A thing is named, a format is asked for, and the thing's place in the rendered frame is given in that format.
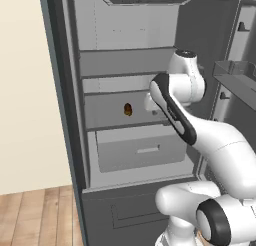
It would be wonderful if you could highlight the grey fridge shelf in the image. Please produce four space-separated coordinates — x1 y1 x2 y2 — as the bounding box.
78 46 178 80
82 89 172 132

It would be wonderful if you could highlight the grey fridge crisper drawer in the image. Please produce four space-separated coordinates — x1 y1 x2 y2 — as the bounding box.
95 123 188 174

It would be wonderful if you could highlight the clear door shelf bin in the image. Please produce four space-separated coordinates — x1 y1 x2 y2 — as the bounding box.
212 59 256 112

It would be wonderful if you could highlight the grey fridge door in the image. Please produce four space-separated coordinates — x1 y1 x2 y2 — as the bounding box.
195 0 256 194

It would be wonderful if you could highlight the white crisper drawer handle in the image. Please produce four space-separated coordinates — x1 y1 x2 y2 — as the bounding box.
135 145 161 155

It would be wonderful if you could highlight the grey freezer drawer front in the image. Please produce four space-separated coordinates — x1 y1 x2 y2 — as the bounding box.
80 178 209 246

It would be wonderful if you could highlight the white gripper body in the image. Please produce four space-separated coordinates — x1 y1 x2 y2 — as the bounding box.
143 91 160 115

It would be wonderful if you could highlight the grey fridge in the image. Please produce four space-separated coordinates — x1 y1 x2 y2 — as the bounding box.
37 0 256 246

